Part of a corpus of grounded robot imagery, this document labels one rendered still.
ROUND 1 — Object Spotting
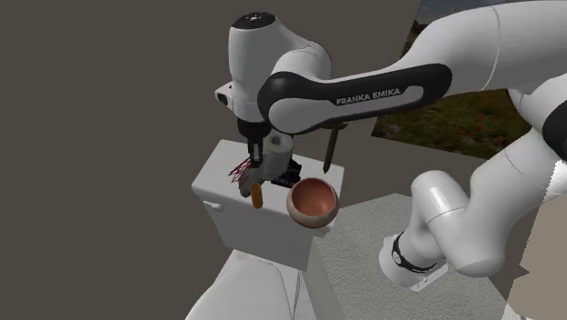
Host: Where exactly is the red wiry object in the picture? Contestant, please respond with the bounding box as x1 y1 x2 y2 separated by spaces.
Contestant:
227 158 253 185

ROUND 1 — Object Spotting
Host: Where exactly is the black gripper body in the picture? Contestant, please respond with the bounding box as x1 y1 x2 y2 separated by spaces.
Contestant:
236 117 273 144

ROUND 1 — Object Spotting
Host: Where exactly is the dark brown stick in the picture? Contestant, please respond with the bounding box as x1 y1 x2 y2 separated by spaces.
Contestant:
317 123 350 175

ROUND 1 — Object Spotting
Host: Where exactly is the copper brown bowl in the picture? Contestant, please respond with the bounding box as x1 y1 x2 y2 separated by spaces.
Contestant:
285 177 341 230

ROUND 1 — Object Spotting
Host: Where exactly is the black flat object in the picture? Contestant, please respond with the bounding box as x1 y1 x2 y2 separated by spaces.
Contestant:
271 158 303 188

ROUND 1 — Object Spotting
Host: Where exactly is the landscape wall picture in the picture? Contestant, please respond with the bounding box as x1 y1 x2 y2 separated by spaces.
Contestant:
370 0 533 161

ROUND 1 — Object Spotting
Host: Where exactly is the grey robot stand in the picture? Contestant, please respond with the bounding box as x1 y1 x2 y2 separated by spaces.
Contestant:
312 193 512 320

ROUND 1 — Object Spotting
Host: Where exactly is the white paper roll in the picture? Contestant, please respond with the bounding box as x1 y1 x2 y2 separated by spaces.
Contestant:
239 132 294 199

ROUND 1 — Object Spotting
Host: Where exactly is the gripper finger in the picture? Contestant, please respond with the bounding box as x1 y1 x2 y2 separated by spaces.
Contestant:
246 137 264 169

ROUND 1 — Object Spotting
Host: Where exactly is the white toilet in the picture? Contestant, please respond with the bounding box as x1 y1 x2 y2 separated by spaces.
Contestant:
184 138 345 320

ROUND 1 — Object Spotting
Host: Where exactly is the orange cylinder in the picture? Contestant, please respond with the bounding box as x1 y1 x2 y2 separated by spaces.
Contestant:
249 182 264 210

